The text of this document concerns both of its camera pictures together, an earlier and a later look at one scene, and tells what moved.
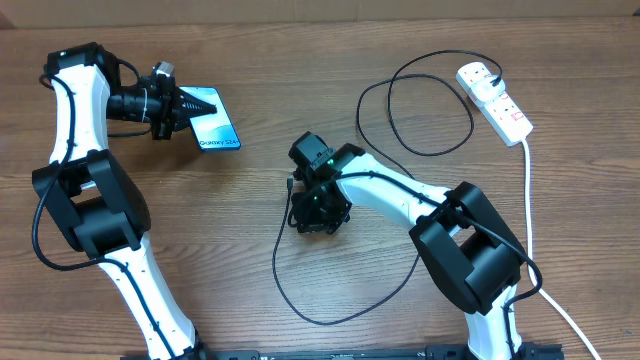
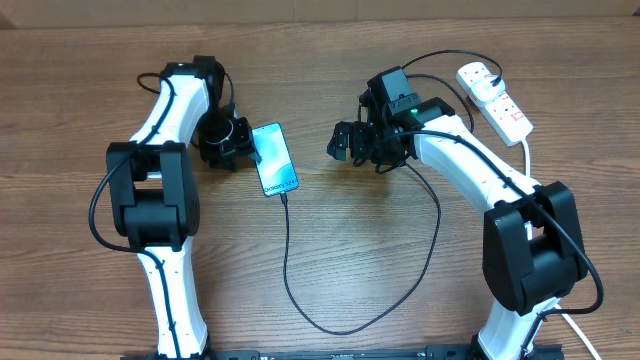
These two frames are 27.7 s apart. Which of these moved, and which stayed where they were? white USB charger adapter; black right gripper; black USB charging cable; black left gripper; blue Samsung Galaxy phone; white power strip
Moved: blue Samsung Galaxy phone; black left gripper; black right gripper; black USB charging cable
Stayed: white power strip; white USB charger adapter
